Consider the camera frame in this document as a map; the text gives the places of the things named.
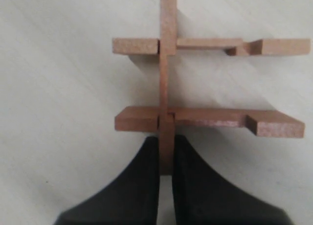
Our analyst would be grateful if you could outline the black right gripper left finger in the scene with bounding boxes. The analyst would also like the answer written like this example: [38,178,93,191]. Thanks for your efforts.
[55,136,160,225]

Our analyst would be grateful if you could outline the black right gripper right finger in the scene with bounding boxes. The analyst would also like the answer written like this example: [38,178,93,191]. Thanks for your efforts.
[172,135,293,225]

